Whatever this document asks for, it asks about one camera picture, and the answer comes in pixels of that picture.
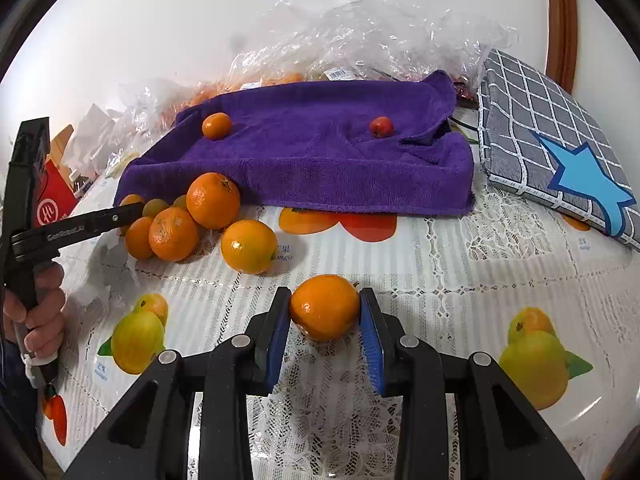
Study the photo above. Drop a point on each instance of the small red fruit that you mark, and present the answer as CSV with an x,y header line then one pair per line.
x,y
381,126

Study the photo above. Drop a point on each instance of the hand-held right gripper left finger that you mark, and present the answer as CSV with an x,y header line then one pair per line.
x,y
279,345

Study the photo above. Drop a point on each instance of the person's left hand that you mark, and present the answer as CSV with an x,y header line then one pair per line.
x,y
50,310

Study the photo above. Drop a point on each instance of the crumpled clear plastic bag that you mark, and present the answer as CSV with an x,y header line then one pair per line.
x,y
375,30

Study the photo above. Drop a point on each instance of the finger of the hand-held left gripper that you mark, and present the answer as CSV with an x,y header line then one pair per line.
x,y
100,221

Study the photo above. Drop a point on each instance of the fruit print lace tablecloth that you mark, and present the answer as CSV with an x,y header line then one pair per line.
x,y
450,270

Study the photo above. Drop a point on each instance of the red paper bag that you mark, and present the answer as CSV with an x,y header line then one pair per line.
x,y
52,195

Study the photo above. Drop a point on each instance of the purple towel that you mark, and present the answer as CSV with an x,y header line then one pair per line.
x,y
310,150

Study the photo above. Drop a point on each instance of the small yellow-green fruit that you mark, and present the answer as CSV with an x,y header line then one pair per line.
x,y
180,202
155,207

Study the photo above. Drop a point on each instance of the clear plastic bag of oranges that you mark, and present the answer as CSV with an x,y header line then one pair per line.
x,y
245,77

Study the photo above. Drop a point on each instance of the grey checked cushion blue star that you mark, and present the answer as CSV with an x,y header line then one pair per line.
x,y
525,130

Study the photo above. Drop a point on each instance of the large orange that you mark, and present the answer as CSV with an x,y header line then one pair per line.
x,y
213,200

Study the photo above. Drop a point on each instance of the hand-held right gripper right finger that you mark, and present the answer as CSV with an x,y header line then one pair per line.
x,y
372,350

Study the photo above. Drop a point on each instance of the brown wooden door frame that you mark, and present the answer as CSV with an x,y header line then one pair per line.
x,y
562,20

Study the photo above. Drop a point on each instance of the white plastic bag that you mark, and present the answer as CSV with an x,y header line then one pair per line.
x,y
92,130

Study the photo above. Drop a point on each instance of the small clear plastic bag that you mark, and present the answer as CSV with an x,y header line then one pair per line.
x,y
145,105

